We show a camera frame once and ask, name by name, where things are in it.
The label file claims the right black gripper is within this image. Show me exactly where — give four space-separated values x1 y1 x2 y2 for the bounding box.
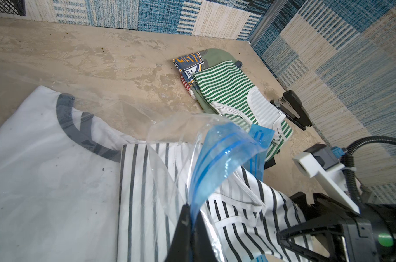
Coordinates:
277 200 396 262

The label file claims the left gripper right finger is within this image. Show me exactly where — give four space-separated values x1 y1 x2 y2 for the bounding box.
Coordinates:
193 214 217 262

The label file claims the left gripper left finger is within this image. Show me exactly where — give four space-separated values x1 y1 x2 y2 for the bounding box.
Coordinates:
165 204 191 262

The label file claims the black white striped garment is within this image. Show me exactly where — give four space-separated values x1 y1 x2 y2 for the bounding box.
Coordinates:
117 143 305 262

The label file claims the clear vacuum bag blue zipper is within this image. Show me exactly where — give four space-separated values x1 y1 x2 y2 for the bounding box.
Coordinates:
0 65 276 262

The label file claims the white tank top navy trim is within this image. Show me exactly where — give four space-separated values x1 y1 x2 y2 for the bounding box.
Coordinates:
0 86 136 262

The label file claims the green white striped garment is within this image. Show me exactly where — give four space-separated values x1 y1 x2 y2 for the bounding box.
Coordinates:
193 61 293 161

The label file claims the red white striped tank top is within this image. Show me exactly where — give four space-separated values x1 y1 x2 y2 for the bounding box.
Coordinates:
180 75 196 99

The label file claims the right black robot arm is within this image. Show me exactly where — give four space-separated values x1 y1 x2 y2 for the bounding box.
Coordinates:
277 136 396 262

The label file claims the black stapler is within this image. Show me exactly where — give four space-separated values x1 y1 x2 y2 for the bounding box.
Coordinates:
271 90 313 131

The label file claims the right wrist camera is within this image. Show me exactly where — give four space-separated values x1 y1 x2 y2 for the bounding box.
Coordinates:
293 144 360 213

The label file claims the black wire mesh shelf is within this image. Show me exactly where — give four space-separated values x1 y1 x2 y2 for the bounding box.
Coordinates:
0 0 26 16

